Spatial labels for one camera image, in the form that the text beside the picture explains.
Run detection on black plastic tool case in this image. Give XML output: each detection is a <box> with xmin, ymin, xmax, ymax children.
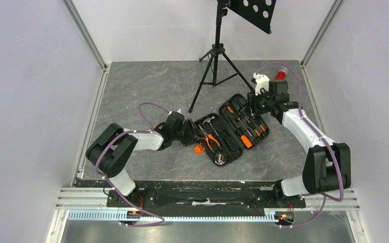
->
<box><xmin>193</xmin><ymin>94</ymin><xmax>269</xmax><ymax>167</ymax></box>

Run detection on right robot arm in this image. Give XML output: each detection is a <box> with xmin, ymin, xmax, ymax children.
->
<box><xmin>248</xmin><ymin>75</ymin><xmax>351</xmax><ymax>207</ymax></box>

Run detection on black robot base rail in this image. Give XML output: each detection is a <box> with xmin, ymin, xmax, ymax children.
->
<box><xmin>106</xmin><ymin>181</ymin><xmax>306</xmax><ymax>217</ymax></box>

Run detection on black orange nut driver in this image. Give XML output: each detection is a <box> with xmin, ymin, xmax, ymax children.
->
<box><xmin>227</xmin><ymin>105</ymin><xmax>253</xmax><ymax>137</ymax></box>

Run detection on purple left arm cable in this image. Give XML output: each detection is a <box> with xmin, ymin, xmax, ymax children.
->
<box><xmin>95</xmin><ymin>102</ymin><xmax>178</xmax><ymax>228</ymax></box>

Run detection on small orange-black precision screwdriver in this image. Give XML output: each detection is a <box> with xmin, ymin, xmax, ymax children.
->
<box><xmin>251</xmin><ymin>116</ymin><xmax>267</xmax><ymax>133</ymax></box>

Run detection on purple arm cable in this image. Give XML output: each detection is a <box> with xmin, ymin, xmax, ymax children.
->
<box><xmin>255</xmin><ymin>63</ymin><xmax>345</xmax><ymax>229</ymax></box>
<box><xmin>95</xmin><ymin>102</ymin><xmax>178</xmax><ymax>228</ymax></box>

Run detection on orange-handled pliers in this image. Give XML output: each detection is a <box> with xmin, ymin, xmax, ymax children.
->
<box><xmin>199</xmin><ymin>126</ymin><xmax>220</xmax><ymax>151</ymax></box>

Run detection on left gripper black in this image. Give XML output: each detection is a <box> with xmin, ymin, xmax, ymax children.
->
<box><xmin>172</xmin><ymin>118</ymin><xmax>207</xmax><ymax>147</ymax></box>

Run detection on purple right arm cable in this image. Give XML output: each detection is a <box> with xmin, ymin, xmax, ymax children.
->
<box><xmin>255</xmin><ymin>63</ymin><xmax>345</xmax><ymax>229</ymax></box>

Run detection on claw hammer black handle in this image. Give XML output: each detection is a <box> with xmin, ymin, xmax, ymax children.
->
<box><xmin>203</xmin><ymin>116</ymin><xmax>219</xmax><ymax>137</ymax></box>

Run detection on large orange-handled screwdriver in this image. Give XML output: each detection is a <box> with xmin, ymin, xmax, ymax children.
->
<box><xmin>232</xmin><ymin>117</ymin><xmax>253</xmax><ymax>149</ymax></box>

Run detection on red glitter tube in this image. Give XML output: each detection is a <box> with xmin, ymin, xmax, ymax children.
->
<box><xmin>275</xmin><ymin>66</ymin><xmax>288</xmax><ymax>80</ymax></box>

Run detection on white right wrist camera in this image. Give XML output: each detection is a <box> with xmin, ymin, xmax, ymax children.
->
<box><xmin>251</xmin><ymin>73</ymin><xmax>270</xmax><ymax>96</ymax></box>

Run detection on black music stand tripod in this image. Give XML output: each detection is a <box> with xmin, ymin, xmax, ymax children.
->
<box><xmin>188</xmin><ymin>0</ymin><xmax>277</xmax><ymax>113</ymax></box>

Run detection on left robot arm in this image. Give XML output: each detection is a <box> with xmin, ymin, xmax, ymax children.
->
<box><xmin>85</xmin><ymin>111</ymin><xmax>202</xmax><ymax>207</ymax></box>

